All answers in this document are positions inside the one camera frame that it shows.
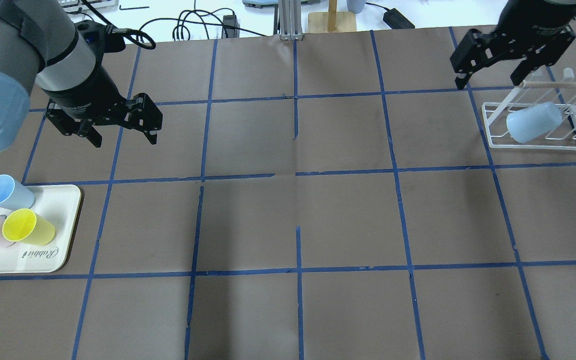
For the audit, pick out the light blue ikea cup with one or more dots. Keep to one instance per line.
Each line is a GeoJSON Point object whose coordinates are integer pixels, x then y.
{"type": "Point", "coordinates": [533, 122]}

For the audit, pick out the black power adapter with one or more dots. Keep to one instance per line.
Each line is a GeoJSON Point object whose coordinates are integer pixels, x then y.
{"type": "Point", "coordinates": [396, 20]}

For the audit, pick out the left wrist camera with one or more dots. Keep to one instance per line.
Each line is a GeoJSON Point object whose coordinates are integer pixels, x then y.
{"type": "Point", "coordinates": [101, 38]}

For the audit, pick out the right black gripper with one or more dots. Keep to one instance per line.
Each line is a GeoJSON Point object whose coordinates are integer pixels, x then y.
{"type": "Point", "coordinates": [533, 25]}

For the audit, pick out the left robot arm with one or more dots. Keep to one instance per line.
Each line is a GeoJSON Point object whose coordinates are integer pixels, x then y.
{"type": "Point", "coordinates": [40, 46]}

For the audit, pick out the blue cup on desk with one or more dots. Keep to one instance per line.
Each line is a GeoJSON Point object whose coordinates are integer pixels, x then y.
{"type": "Point", "coordinates": [355, 6]}

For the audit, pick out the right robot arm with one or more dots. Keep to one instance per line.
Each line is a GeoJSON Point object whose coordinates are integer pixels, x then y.
{"type": "Point", "coordinates": [540, 5]}

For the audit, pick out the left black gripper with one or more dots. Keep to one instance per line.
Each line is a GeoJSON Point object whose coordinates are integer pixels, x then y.
{"type": "Point", "coordinates": [86, 92]}

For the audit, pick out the cream serving tray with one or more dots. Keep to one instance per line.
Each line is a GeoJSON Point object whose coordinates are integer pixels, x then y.
{"type": "Point", "coordinates": [47, 246]}

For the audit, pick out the blue cup on tray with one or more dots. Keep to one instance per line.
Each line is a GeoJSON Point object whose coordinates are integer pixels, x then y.
{"type": "Point", "coordinates": [14, 195]}

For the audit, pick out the white wire cup rack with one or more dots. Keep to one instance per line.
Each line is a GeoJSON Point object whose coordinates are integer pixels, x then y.
{"type": "Point", "coordinates": [539, 87]}

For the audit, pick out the yellow cup on tray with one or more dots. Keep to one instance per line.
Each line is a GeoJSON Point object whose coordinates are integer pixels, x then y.
{"type": "Point", "coordinates": [27, 227]}

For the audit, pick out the aluminium frame post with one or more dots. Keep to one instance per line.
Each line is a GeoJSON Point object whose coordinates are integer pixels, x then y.
{"type": "Point", "coordinates": [289, 23]}

